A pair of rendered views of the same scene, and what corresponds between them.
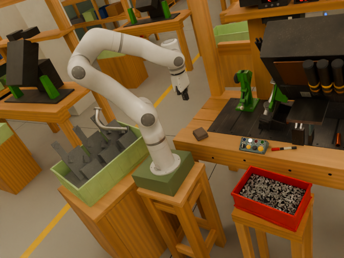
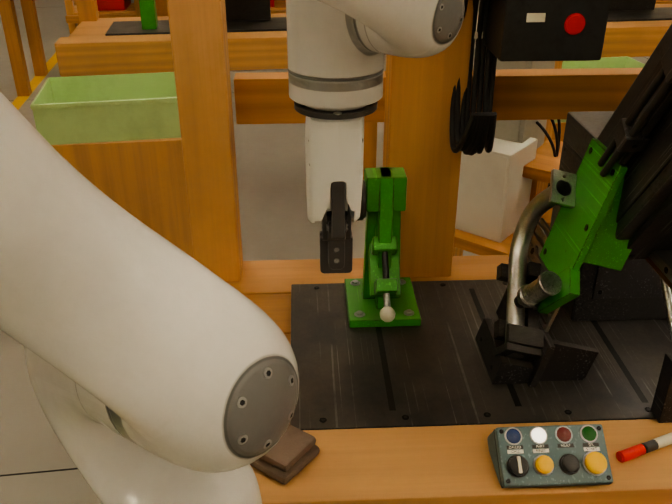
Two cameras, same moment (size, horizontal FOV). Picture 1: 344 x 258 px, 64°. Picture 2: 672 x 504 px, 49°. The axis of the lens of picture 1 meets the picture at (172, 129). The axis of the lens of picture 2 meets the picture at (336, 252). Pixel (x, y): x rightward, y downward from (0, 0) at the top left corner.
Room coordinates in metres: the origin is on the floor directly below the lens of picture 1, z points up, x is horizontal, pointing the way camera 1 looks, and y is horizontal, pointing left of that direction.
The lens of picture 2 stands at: (0.89, 0.34, 1.65)
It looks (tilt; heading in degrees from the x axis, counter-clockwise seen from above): 28 degrees down; 313
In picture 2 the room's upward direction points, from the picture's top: straight up
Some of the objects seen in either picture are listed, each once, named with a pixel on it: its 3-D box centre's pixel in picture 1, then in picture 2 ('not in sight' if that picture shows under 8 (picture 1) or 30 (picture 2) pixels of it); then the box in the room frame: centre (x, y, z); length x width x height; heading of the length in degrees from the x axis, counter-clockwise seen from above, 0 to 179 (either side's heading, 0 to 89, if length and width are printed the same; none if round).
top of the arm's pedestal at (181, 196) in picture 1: (171, 178); not in sight; (1.26, 0.11, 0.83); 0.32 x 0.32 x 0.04; 48
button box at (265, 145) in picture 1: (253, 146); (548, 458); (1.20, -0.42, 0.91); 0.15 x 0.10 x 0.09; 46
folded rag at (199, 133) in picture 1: (200, 133); (275, 447); (1.49, -0.17, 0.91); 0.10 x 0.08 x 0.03; 7
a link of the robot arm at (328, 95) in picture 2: (176, 68); (335, 83); (1.34, -0.13, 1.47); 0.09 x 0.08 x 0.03; 136
